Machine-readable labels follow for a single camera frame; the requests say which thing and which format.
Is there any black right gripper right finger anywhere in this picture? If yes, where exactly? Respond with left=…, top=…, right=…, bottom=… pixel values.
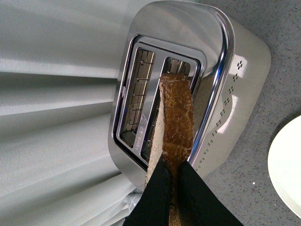
left=178, top=161, right=242, bottom=226

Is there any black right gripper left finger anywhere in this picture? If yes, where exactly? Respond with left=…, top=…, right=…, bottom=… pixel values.
left=123, top=156, right=172, bottom=226

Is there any brown bread slice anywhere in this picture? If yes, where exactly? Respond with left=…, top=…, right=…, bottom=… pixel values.
left=145, top=73, right=194, bottom=226

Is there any beige two-slot toaster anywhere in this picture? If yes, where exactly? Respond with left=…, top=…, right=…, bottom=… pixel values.
left=108, top=1, right=271, bottom=190

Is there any silver quilted oven mitt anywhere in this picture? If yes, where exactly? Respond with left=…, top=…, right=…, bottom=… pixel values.
left=127, top=191, right=143, bottom=213

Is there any white plate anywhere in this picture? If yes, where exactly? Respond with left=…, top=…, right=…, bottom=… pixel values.
left=268, top=116, right=301, bottom=217

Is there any grey curtain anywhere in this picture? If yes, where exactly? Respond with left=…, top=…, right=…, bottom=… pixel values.
left=0, top=0, right=147, bottom=226

